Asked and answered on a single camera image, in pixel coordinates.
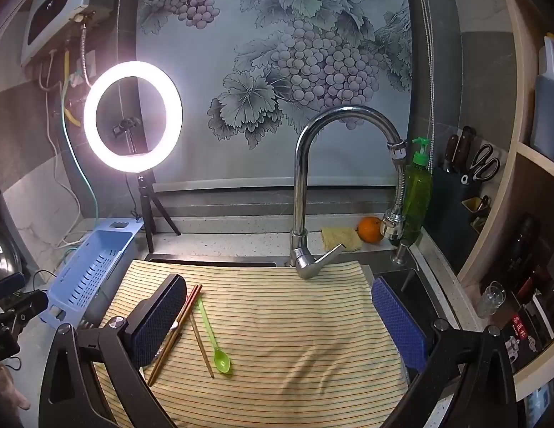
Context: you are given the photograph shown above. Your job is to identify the brown wooden chopstick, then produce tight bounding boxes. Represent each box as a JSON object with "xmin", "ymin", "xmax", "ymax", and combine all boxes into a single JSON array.
[
  {"xmin": 190, "ymin": 312, "xmax": 215, "ymax": 379},
  {"xmin": 147, "ymin": 284, "xmax": 201, "ymax": 386},
  {"xmin": 152, "ymin": 285, "xmax": 203, "ymax": 384}
]

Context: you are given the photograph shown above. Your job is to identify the white ring light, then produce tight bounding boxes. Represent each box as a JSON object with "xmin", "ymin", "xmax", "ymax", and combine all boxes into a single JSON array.
[{"xmin": 84, "ymin": 61, "xmax": 184, "ymax": 174}]

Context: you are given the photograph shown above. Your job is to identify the grape print roller blind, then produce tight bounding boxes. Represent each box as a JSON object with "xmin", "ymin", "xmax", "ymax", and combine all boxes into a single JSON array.
[{"xmin": 136, "ymin": 0, "xmax": 414, "ymax": 186}]

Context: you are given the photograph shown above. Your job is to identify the white plastic jug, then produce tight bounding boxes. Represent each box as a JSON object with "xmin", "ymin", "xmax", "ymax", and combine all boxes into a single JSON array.
[{"xmin": 529, "ymin": 33, "xmax": 554, "ymax": 165}]

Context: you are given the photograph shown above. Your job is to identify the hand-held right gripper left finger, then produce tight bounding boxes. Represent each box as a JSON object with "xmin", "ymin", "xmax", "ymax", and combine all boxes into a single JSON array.
[{"xmin": 38, "ymin": 273, "xmax": 188, "ymax": 428}]

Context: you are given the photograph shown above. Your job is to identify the yellow gas pipe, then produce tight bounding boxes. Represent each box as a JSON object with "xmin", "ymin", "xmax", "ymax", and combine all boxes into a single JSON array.
[{"xmin": 62, "ymin": 50, "xmax": 82, "ymax": 126}]

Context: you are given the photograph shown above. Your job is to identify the black tripod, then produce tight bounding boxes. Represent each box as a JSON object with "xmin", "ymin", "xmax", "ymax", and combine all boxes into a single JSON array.
[{"xmin": 133, "ymin": 173, "xmax": 182, "ymax": 253}]

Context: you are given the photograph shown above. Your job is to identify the white cable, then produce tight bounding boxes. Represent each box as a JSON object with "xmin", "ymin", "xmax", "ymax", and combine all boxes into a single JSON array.
[{"xmin": 38, "ymin": 58, "xmax": 84, "ymax": 250}]

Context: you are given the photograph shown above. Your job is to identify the black printed box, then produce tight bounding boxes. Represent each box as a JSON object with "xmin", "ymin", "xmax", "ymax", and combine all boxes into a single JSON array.
[{"xmin": 500, "ymin": 293, "xmax": 554, "ymax": 373}]

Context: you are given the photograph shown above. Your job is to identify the green plastic spoon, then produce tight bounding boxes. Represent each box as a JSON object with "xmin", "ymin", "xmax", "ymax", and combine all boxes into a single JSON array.
[{"xmin": 196, "ymin": 296, "xmax": 232, "ymax": 374}]

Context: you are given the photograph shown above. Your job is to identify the blue plastic basket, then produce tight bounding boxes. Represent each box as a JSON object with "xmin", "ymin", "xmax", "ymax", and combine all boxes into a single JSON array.
[{"xmin": 40, "ymin": 218, "xmax": 146, "ymax": 324}]

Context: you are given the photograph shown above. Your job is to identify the metal bead chain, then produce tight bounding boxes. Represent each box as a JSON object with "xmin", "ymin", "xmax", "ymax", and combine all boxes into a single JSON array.
[{"xmin": 417, "ymin": 0, "xmax": 439, "ymax": 171}]

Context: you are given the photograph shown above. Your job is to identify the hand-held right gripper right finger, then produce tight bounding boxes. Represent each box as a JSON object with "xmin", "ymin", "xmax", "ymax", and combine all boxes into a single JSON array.
[{"xmin": 372, "ymin": 276, "xmax": 519, "ymax": 428}]

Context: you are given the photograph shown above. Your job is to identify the steel sink basin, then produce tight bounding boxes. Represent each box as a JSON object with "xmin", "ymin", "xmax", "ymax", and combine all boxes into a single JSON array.
[{"xmin": 371, "ymin": 267, "xmax": 463, "ymax": 366}]

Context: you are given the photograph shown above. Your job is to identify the dark knife block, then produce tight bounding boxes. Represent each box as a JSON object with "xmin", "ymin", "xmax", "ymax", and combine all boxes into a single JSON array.
[{"xmin": 431, "ymin": 160, "xmax": 506, "ymax": 274}]

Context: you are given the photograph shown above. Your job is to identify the dark handled knife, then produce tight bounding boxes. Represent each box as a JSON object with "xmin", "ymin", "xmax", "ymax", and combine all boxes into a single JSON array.
[
  {"xmin": 451, "ymin": 126, "xmax": 477, "ymax": 174},
  {"xmin": 444, "ymin": 134, "xmax": 460, "ymax": 172}
]

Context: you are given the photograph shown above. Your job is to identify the chrome kitchen faucet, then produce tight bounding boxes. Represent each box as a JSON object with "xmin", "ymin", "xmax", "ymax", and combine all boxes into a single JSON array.
[{"xmin": 289, "ymin": 105, "xmax": 409, "ymax": 280}]

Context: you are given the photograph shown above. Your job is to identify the dark glass bottle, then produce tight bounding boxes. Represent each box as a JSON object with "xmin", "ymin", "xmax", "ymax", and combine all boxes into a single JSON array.
[{"xmin": 504, "ymin": 215, "xmax": 539, "ymax": 287}]

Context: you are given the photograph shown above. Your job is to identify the wall water heater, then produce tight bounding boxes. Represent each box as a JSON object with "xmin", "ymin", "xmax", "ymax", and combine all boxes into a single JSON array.
[{"xmin": 20, "ymin": 0, "xmax": 118, "ymax": 68}]

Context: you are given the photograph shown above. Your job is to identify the clear drinking glass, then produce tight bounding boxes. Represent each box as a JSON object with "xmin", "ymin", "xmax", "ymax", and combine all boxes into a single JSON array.
[{"xmin": 475, "ymin": 281, "xmax": 507, "ymax": 320}]

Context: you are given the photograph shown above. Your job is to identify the wooden shelf unit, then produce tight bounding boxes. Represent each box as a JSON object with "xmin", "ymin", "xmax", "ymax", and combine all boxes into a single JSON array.
[{"xmin": 455, "ymin": 0, "xmax": 554, "ymax": 411}]

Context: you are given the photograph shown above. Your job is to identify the orange fruit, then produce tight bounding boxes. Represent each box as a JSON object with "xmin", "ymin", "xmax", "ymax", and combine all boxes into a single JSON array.
[{"xmin": 357, "ymin": 216, "xmax": 386, "ymax": 245}]

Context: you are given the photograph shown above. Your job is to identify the yellow sponge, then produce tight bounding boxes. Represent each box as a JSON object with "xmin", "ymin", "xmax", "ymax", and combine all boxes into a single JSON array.
[{"xmin": 321, "ymin": 226, "xmax": 362, "ymax": 251}]

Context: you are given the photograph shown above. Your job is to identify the dark round appliance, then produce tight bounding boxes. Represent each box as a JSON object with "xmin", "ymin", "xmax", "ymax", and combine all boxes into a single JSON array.
[{"xmin": 0, "ymin": 220, "xmax": 24, "ymax": 279}]

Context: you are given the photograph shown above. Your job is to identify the green hose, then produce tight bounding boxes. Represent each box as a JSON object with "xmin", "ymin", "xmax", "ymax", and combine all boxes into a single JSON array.
[{"xmin": 60, "ymin": 79, "xmax": 100, "ymax": 233}]

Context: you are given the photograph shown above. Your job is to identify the black handled scissors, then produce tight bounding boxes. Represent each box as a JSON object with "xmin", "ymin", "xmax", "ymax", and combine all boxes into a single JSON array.
[{"xmin": 460, "ymin": 143, "xmax": 501, "ymax": 186}]

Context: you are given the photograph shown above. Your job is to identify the person's left hand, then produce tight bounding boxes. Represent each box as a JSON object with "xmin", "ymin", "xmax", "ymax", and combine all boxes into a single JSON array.
[{"xmin": 0, "ymin": 365, "xmax": 32, "ymax": 411}]

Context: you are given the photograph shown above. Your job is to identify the yellow striped cloth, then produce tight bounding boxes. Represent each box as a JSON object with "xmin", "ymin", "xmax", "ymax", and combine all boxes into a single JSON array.
[{"xmin": 94, "ymin": 259, "xmax": 409, "ymax": 428}]

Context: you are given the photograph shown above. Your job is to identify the green dish soap bottle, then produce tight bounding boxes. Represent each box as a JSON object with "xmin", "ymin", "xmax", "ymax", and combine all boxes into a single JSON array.
[{"xmin": 401, "ymin": 137, "xmax": 434, "ymax": 244}]

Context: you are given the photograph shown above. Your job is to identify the metal flexible hose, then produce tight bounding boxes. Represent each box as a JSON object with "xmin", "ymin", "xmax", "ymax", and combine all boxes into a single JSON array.
[{"xmin": 78, "ymin": 21, "xmax": 93, "ymax": 86}]

